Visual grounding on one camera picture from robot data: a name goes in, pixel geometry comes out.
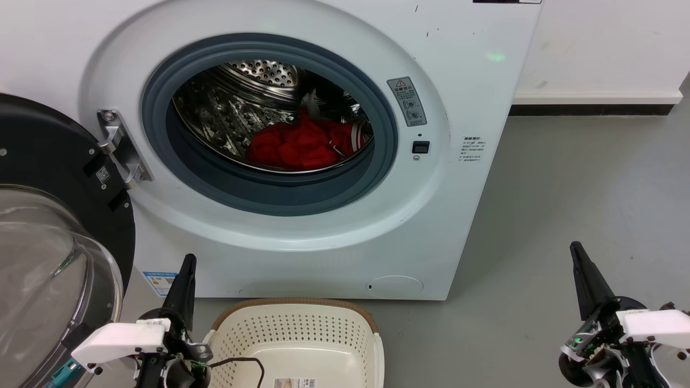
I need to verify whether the white text label sticker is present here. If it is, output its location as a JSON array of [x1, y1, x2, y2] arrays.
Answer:
[[459, 135, 486, 165]]

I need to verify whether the grey warning label sticker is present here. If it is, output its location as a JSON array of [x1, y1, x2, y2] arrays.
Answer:
[[387, 77, 427, 128]]

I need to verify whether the red garment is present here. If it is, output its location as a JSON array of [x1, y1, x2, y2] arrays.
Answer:
[[245, 107, 372, 172]]

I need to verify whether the silver metal door hinge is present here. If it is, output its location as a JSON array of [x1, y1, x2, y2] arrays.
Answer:
[[97, 109, 154, 189]]

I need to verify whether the thin black cable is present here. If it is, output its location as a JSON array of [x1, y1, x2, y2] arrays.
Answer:
[[209, 357, 266, 388]]

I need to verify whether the stainless steel washing machine drum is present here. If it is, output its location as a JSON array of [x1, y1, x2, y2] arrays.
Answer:
[[172, 59, 374, 174]]

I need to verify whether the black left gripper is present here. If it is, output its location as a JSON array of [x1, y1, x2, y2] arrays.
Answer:
[[135, 253, 213, 388]]

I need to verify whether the teal cable connector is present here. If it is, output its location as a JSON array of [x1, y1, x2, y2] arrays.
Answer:
[[44, 360, 81, 388]]

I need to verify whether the white front-load washing machine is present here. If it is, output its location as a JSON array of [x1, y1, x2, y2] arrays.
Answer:
[[0, 0, 544, 301]]

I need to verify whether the cream perforated laundry basket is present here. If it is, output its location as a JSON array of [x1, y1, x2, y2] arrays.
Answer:
[[202, 298, 385, 388]]

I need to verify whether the black round glass washer door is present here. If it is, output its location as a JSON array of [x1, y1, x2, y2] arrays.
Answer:
[[0, 93, 136, 388]]

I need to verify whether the black and white baseboard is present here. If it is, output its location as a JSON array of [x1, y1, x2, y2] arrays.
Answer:
[[509, 89, 684, 116]]

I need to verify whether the blue energy label sticker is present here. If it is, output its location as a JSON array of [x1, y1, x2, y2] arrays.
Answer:
[[143, 271, 178, 298]]

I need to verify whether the grey rubber door gasket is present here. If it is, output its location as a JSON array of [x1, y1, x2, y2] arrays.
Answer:
[[141, 33, 399, 217]]

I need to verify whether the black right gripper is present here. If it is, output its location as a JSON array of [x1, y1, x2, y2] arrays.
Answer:
[[558, 241, 690, 388]]

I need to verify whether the round white filter cover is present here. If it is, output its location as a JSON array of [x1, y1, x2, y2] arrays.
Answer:
[[367, 275, 424, 299]]

